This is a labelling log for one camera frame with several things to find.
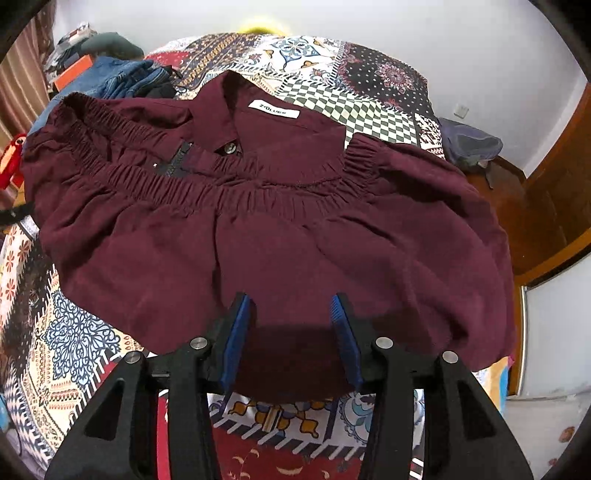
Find striped red beige curtain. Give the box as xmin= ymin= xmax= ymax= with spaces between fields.
xmin=0 ymin=2 xmax=56 ymax=149

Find wooden door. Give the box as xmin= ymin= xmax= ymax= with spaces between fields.
xmin=516 ymin=86 xmax=590 ymax=280

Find grey backpack on floor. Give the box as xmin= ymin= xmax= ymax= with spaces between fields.
xmin=439 ymin=117 xmax=503 ymax=190

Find white wardrobe sliding door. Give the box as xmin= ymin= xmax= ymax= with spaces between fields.
xmin=508 ymin=255 xmax=590 ymax=400

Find folded blue jeans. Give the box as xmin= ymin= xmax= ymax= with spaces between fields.
xmin=28 ymin=56 xmax=166 ymax=135

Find orange box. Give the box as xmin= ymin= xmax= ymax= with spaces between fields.
xmin=53 ymin=55 xmax=94 ymax=91

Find red plush toy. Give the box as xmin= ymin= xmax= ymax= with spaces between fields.
xmin=0 ymin=134 xmax=26 ymax=190

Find maroon button shirt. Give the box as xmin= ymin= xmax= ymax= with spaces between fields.
xmin=22 ymin=71 xmax=515 ymax=403

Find patchwork patterned bed cover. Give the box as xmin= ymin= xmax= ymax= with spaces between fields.
xmin=1 ymin=34 xmax=516 ymax=479

